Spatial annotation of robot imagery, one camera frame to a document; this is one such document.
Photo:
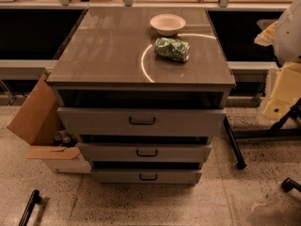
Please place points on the white bowl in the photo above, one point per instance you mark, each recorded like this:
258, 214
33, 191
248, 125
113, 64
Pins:
167, 24

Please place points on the grey bottom drawer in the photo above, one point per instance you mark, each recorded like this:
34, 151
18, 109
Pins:
131, 176

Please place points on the grey drawer cabinet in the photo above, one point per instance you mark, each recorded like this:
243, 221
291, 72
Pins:
110, 63

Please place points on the black bottom drawer handle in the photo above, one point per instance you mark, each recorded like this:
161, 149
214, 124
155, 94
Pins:
148, 177

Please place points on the open cardboard box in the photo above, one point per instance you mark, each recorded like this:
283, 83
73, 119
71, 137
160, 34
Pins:
36, 123

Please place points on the grey drawer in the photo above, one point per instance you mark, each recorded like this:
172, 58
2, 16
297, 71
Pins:
122, 152
114, 122
131, 176

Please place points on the black bar lower left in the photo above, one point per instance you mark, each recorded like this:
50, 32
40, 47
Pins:
33, 200

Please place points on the black drawer handle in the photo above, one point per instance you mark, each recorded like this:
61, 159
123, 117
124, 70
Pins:
146, 153
148, 177
147, 122

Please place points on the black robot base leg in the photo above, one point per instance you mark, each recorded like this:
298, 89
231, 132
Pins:
274, 132

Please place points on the black top drawer handle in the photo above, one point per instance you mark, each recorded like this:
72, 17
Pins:
147, 122

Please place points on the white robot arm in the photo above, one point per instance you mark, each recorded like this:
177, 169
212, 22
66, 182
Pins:
285, 37

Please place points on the grey middle drawer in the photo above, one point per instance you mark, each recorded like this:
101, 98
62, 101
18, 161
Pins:
122, 152

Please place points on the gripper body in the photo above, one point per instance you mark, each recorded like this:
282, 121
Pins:
289, 37

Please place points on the black middle drawer handle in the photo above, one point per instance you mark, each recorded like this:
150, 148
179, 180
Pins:
146, 153

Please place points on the crushed green can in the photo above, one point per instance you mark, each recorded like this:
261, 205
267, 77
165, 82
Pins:
174, 49

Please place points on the black caster leg right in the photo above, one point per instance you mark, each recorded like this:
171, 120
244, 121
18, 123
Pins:
290, 184

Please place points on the cans inside cardboard box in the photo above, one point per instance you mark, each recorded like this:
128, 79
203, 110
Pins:
62, 136

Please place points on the grey top drawer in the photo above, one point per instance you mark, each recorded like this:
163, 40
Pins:
114, 122

